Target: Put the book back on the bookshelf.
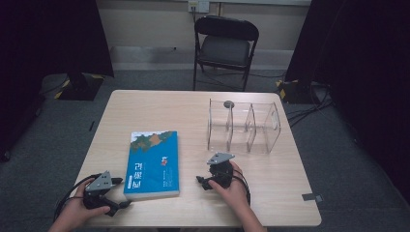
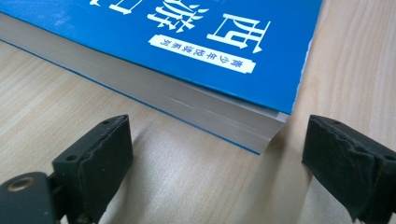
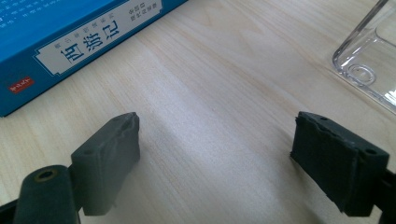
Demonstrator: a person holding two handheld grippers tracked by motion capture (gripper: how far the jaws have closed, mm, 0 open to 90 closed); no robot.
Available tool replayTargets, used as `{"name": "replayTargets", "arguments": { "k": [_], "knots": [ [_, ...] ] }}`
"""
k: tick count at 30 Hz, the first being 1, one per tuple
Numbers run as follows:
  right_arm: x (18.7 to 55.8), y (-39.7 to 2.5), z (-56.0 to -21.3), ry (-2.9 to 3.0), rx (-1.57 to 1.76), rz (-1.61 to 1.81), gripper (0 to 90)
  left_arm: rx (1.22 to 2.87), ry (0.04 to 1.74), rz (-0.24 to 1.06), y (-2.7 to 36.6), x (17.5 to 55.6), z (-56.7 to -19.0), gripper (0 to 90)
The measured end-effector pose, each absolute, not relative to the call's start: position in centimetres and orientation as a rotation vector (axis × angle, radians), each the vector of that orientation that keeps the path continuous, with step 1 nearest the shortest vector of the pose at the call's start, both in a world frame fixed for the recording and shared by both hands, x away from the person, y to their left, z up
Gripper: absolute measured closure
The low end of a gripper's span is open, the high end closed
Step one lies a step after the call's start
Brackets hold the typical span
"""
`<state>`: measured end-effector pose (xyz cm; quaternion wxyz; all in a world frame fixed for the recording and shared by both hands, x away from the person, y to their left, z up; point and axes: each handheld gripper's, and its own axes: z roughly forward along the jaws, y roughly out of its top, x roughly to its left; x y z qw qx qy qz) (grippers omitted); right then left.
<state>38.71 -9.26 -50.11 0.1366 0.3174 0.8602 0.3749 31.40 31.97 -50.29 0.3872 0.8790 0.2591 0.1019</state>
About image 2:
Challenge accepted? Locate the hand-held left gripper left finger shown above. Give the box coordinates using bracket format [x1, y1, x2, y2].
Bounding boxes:
[51, 114, 134, 224]

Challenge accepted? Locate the blue book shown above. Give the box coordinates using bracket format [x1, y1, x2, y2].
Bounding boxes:
[0, 0, 325, 156]

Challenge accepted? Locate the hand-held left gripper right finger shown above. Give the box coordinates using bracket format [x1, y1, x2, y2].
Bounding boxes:
[302, 114, 396, 224]

